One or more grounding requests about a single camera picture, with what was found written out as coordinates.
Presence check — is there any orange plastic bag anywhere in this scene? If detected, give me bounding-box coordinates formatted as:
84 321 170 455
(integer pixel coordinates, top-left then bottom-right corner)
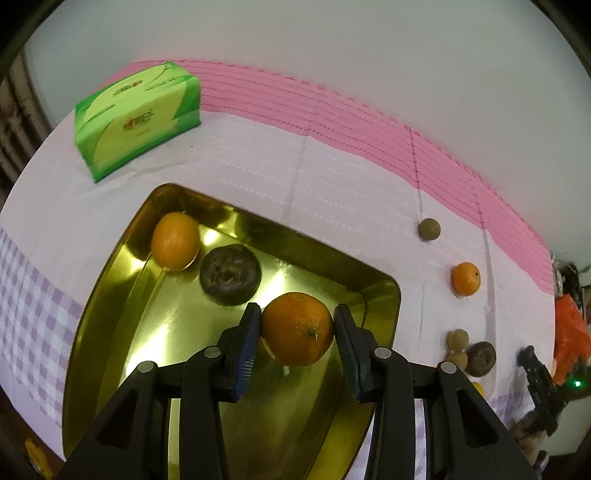
551 295 591 386

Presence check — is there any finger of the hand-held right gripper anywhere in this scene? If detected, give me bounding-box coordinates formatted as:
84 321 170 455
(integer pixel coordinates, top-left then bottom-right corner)
518 345 553 398

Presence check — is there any small orange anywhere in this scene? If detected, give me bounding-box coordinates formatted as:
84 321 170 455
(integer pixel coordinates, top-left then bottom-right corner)
451 261 481 296

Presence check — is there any dark brown round fruit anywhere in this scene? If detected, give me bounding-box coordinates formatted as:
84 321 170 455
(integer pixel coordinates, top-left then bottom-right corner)
200 246 262 306
465 342 497 376

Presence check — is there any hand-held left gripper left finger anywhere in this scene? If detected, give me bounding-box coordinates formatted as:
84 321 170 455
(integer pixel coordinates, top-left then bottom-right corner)
58 302 263 480

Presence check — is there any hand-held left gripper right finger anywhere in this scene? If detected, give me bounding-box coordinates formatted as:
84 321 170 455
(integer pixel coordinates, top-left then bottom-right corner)
333 303 539 480

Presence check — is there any small yellow object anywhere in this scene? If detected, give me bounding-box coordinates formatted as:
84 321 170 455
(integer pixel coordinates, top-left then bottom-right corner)
25 438 52 478

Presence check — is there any gold metal tray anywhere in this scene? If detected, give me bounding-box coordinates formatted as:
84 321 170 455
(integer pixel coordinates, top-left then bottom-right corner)
61 183 402 480

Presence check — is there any green tissue pack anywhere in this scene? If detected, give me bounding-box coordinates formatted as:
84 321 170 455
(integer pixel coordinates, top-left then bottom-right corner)
75 61 201 184

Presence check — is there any large orange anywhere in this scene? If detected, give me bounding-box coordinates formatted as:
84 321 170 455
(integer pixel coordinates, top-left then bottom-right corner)
261 292 334 367

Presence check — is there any oval orange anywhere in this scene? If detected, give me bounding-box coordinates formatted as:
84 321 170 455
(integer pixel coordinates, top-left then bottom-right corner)
151 212 201 271

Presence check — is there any pink and purple checked tablecloth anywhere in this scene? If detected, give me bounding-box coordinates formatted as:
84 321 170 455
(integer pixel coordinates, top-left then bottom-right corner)
0 59 557 480

